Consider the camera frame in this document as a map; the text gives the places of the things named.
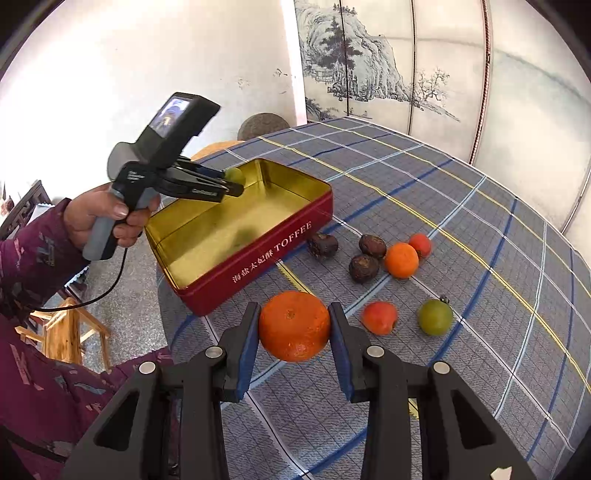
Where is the red gold toffee tin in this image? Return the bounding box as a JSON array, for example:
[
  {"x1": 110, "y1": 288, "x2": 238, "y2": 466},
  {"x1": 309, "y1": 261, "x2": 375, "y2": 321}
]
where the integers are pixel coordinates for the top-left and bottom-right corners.
[{"x1": 145, "y1": 158, "x2": 332, "y2": 316}]

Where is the green round fruit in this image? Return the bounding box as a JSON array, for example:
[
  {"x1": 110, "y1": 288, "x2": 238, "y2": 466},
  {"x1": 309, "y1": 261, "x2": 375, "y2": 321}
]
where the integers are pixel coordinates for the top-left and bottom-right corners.
[{"x1": 417, "y1": 296, "x2": 454, "y2": 336}]

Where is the dark purple passion fruit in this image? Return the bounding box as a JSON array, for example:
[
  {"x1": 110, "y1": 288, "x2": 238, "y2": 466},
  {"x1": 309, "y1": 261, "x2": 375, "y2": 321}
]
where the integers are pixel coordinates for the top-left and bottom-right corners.
[{"x1": 307, "y1": 233, "x2": 339, "y2": 260}]

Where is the red persimmon fruit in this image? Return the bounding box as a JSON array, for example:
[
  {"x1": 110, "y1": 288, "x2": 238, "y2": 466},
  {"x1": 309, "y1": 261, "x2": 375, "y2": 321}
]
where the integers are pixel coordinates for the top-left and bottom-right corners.
[{"x1": 362, "y1": 301, "x2": 398, "y2": 336}]

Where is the large orange tangerine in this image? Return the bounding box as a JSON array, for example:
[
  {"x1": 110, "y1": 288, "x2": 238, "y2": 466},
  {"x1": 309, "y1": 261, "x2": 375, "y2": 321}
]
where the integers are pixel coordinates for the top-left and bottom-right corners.
[{"x1": 259, "y1": 291, "x2": 331, "y2": 362}]

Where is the dark brown passion fruit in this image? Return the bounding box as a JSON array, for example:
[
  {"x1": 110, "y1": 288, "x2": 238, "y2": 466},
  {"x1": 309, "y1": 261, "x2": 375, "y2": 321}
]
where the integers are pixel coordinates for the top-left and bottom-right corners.
[{"x1": 349, "y1": 254, "x2": 380, "y2": 283}]

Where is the dark wrinkled passion fruit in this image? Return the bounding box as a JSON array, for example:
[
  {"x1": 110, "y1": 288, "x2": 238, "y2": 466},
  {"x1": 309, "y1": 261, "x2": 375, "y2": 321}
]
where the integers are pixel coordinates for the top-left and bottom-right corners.
[{"x1": 359, "y1": 234, "x2": 388, "y2": 260}]

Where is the small orange tangerine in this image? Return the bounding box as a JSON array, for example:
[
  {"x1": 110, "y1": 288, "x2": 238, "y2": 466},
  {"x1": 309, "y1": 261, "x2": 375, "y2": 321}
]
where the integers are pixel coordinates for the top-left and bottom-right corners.
[{"x1": 385, "y1": 242, "x2": 420, "y2": 279}]

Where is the small red persimmon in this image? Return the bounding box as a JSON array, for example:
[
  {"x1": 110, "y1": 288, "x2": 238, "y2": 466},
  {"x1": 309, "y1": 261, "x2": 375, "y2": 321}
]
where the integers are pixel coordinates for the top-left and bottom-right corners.
[{"x1": 408, "y1": 233, "x2": 432, "y2": 259}]

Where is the purple patterned sleeve forearm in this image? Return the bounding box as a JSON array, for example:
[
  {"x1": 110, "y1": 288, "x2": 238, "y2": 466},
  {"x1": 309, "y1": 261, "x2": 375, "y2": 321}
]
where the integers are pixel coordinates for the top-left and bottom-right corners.
[{"x1": 0, "y1": 199, "x2": 172, "y2": 479}]

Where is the person's left hand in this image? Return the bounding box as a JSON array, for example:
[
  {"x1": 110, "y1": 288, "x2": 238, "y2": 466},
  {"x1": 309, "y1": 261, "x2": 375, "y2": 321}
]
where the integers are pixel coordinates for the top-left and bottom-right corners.
[{"x1": 63, "y1": 184, "x2": 160, "y2": 250}]

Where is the grey round millstone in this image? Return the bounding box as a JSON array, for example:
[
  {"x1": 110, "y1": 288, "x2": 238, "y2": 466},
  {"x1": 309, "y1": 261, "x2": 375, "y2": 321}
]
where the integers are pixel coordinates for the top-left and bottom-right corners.
[{"x1": 236, "y1": 112, "x2": 290, "y2": 141}]

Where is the dark carved wooden chair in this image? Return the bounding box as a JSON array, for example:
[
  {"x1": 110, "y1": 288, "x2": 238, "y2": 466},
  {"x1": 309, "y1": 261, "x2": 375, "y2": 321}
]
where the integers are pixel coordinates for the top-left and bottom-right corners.
[{"x1": 0, "y1": 180, "x2": 52, "y2": 240}]

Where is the grey plaid tablecloth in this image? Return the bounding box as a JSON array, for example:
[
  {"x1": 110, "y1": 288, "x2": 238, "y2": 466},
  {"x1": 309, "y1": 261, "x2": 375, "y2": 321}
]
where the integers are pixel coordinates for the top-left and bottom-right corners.
[{"x1": 157, "y1": 119, "x2": 590, "y2": 479}]

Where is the painted landscape folding screen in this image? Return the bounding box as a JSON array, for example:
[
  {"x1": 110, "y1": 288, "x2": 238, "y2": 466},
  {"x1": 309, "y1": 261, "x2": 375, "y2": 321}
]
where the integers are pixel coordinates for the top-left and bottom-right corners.
[{"x1": 294, "y1": 1, "x2": 590, "y2": 254}]

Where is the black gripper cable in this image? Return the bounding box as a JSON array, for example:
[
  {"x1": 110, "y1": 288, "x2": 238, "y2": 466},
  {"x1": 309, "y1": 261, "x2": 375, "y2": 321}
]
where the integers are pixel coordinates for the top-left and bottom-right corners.
[{"x1": 27, "y1": 246, "x2": 129, "y2": 312}]

